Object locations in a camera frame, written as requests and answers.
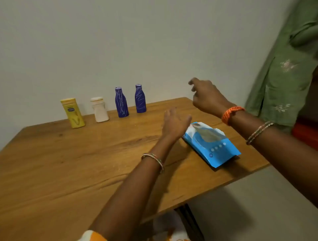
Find person's right hand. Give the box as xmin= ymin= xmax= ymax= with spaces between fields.
xmin=188 ymin=77 xmax=237 ymax=117

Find person's left hand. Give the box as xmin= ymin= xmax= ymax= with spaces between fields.
xmin=161 ymin=107 xmax=192 ymax=144

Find blue scribbled bottle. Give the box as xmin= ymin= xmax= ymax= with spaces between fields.
xmin=115 ymin=87 xmax=130 ymax=118
xmin=135 ymin=84 xmax=147 ymax=114

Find blue wet wipes pack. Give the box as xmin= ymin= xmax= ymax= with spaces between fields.
xmin=183 ymin=121 xmax=241 ymax=169

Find white bottle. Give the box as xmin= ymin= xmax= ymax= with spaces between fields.
xmin=90 ymin=97 xmax=110 ymax=123

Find yellow bottle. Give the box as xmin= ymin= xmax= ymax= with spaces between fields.
xmin=60 ymin=98 xmax=86 ymax=129

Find person's right forearm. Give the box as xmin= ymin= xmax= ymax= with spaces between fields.
xmin=222 ymin=104 xmax=318 ymax=209

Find person's left forearm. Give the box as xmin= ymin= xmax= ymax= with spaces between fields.
xmin=89 ymin=135 xmax=179 ymax=241

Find orange thread wristband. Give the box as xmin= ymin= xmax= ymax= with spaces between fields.
xmin=221 ymin=106 xmax=245 ymax=126

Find thin beaded bangle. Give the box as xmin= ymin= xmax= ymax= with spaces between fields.
xmin=141 ymin=153 xmax=165 ymax=174
xmin=245 ymin=121 xmax=275 ymax=146

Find black metal table leg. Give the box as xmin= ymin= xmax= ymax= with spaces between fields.
xmin=175 ymin=204 xmax=205 ymax=241

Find red fabric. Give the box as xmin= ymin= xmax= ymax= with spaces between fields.
xmin=292 ymin=119 xmax=318 ymax=151

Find wooden table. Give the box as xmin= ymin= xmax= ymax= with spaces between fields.
xmin=0 ymin=97 xmax=271 ymax=241

